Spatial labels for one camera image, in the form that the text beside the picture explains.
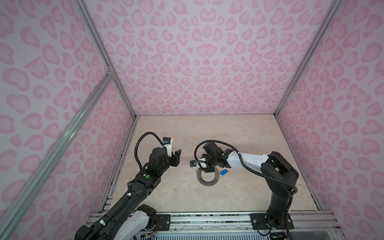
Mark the diagonal aluminium frame bar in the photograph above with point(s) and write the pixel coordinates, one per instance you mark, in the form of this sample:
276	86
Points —
21	204

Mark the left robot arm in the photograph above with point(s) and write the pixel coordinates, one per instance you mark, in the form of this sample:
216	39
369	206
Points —
141	186

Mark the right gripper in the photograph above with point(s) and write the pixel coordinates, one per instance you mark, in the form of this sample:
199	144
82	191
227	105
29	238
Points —
210	169

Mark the key with blue tag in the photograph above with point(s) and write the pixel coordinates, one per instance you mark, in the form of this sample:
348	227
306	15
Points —
223	172

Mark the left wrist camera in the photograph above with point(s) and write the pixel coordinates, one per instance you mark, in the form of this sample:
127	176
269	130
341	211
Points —
167	144

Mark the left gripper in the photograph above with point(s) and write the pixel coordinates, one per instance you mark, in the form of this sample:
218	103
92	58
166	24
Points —
175	158

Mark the metal perforated ring disc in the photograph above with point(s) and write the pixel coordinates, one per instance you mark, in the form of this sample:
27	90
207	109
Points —
208	179

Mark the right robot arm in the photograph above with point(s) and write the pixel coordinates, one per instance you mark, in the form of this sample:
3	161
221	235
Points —
280	175

